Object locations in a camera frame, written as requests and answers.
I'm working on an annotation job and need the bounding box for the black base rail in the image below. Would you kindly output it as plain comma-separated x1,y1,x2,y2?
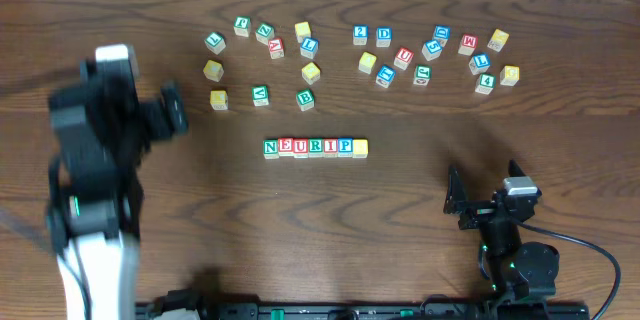
134,289,589,320

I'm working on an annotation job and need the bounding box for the green j block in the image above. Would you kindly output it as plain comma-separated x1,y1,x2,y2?
233,16,251,37
413,65,432,86

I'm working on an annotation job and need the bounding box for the red M block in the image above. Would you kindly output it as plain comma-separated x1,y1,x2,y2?
458,34,478,56

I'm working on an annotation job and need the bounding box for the blue 5 block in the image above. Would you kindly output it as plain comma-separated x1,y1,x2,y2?
422,40,443,61

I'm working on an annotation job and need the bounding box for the blue P block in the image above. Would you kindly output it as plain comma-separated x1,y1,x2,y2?
338,138,354,158

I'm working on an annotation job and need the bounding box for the green 4 block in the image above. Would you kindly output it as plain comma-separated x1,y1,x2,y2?
475,73,496,95

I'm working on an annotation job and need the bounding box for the green R block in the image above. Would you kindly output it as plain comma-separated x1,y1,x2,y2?
308,138,324,158

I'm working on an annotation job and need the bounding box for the blue d block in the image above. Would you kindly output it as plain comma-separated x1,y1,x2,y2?
432,25,451,47
376,27,392,48

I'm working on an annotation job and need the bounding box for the yellow block centre left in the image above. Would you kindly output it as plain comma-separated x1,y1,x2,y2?
301,62,321,85

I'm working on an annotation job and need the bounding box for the green J block far left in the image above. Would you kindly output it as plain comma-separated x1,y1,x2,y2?
233,16,251,37

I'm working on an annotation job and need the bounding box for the blue l block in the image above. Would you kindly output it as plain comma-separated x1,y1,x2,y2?
469,53,491,75
300,37,319,59

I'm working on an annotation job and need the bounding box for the yellow block far right top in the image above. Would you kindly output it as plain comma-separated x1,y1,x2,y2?
487,29,509,52

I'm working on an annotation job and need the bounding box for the red A block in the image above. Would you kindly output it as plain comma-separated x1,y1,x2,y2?
267,37,285,59

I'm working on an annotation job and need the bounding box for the red E block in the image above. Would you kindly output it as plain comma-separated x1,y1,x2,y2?
277,137,294,157

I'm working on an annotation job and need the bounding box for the yellow S block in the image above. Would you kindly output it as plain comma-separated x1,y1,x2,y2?
352,139,369,158

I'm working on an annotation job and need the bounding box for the yellow block top middle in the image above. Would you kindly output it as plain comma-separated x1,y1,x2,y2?
294,21,312,43

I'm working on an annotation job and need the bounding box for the blue D block right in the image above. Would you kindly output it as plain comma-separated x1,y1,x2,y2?
432,25,451,47

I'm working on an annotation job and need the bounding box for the red I block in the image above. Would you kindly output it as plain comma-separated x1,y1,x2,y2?
323,138,339,158

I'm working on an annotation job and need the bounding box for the yellow G block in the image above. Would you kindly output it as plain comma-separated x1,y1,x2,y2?
500,65,520,86

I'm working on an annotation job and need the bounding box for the blue T block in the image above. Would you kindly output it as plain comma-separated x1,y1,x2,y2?
375,65,396,88

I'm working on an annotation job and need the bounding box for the yellow K block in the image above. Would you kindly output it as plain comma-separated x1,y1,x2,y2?
210,90,229,111

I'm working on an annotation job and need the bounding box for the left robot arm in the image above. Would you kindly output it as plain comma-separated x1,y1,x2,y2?
46,81,188,319

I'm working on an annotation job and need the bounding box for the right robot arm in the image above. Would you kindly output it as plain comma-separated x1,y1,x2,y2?
443,160,559,314

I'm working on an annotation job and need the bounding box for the green N block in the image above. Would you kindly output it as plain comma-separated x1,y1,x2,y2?
262,139,280,159

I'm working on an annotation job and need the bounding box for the green B block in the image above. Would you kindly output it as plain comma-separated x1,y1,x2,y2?
296,89,315,111

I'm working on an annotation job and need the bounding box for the blue L block right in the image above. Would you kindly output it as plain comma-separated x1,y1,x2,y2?
469,53,491,75

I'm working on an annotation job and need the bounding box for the green L block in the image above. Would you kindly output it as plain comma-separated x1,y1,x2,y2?
204,32,226,55

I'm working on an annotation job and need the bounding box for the green Z block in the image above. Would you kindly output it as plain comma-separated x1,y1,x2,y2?
255,23,275,45

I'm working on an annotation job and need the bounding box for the green V block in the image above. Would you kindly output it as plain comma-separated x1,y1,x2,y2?
252,85,270,107

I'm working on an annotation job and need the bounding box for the green J block right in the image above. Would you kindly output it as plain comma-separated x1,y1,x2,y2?
413,65,432,86

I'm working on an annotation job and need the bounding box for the blue L block left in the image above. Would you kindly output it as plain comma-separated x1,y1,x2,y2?
300,37,319,59

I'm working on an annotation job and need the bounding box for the red u block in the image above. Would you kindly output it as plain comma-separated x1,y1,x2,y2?
293,138,309,159
393,47,414,70

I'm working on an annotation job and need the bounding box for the blue 2 block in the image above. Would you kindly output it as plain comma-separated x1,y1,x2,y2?
353,25,368,46

